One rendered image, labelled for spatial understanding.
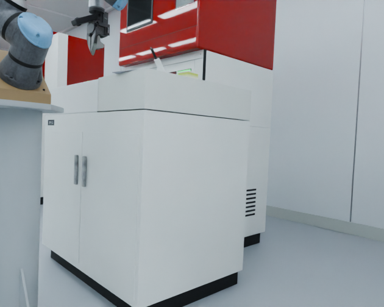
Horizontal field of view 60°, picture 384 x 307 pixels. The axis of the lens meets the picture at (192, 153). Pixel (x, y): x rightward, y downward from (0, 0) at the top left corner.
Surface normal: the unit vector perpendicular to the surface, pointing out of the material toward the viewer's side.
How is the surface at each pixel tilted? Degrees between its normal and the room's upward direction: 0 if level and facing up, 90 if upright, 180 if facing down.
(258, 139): 90
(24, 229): 90
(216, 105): 90
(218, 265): 90
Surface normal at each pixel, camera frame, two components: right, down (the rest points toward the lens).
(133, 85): -0.73, 0.00
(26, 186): 0.77, 0.06
